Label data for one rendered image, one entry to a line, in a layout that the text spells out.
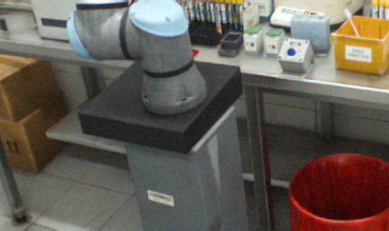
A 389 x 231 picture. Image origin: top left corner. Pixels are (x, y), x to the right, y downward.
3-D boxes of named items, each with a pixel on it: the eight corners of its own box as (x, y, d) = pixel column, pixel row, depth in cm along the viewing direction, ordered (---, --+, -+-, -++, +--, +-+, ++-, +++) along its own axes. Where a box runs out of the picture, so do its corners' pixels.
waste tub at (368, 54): (333, 69, 167) (332, 34, 162) (350, 49, 177) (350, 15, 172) (383, 76, 161) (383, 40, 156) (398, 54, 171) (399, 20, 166)
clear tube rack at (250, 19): (187, 28, 200) (183, 6, 197) (202, 16, 208) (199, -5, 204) (246, 34, 192) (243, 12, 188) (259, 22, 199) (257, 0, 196)
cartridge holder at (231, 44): (217, 54, 181) (216, 43, 179) (230, 41, 188) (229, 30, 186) (235, 56, 179) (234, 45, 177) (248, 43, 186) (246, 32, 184)
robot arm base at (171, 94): (193, 116, 140) (185, 78, 135) (132, 112, 145) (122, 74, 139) (216, 81, 152) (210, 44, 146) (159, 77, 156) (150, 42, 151)
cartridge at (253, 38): (245, 54, 180) (242, 32, 177) (251, 47, 184) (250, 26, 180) (258, 55, 178) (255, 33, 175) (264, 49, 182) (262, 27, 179)
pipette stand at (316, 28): (290, 55, 177) (288, 21, 172) (297, 44, 183) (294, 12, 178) (326, 57, 174) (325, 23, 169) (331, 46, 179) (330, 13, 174)
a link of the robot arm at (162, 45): (183, 73, 136) (172, 16, 129) (127, 72, 140) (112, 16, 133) (200, 47, 146) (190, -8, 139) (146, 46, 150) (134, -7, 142)
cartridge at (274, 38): (265, 56, 177) (263, 34, 174) (272, 49, 181) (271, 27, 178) (279, 58, 176) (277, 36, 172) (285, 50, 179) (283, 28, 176)
